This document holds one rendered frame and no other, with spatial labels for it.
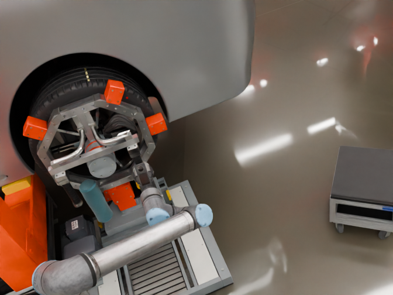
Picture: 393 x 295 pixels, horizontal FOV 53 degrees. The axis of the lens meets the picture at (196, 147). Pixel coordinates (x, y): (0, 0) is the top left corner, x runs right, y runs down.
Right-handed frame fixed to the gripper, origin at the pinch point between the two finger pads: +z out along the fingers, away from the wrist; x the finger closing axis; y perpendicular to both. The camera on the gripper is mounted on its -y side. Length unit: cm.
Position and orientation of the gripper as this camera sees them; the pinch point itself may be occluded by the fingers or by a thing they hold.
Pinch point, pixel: (139, 163)
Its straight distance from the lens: 190.3
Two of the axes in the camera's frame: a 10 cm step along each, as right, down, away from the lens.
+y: 2.2, 7.3, 6.5
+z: -3.1, -5.8, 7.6
